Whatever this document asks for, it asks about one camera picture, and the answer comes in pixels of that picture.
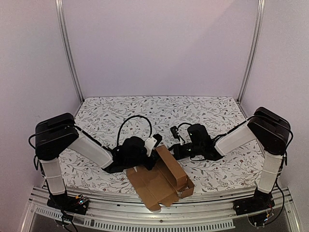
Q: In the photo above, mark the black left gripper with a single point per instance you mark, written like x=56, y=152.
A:
x=154, y=158

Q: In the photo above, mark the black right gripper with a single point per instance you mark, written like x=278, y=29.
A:
x=178, y=153

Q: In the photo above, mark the brown cardboard paper box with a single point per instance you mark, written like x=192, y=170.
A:
x=165, y=184

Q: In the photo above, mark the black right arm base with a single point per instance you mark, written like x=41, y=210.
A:
x=259, y=201

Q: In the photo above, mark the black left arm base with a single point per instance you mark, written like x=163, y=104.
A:
x=74, y=204

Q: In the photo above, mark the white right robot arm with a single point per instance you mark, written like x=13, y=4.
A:
x=272, y=133

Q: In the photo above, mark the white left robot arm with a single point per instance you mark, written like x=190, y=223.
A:
x=59, y=133

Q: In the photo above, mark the floral patterned table mat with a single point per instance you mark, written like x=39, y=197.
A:
x=111, y=120

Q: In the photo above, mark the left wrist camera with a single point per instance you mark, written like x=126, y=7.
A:
x=152, y=142

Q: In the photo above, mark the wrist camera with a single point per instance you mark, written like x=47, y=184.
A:
x=197, y=133
x=152, y=142

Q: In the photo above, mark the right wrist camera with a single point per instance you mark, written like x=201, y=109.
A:
x=197, y=133

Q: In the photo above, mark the aluminium front rail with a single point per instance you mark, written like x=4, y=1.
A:
x=201, y=212

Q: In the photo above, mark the right aluminium frame post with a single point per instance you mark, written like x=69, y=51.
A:
x=253, y=49

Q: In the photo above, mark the aluminium frame post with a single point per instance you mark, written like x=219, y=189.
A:
x=253, y=49
x=67, y=49

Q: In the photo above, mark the left aluminium frame post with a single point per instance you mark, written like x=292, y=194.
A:
x=67, y=49

